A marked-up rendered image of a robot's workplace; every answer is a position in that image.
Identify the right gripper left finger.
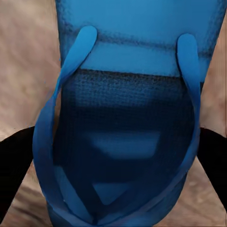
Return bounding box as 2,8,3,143
0,126,35,224

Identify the sandal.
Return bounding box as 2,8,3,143
32,0,227,227

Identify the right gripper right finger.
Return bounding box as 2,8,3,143
197,127,227,212

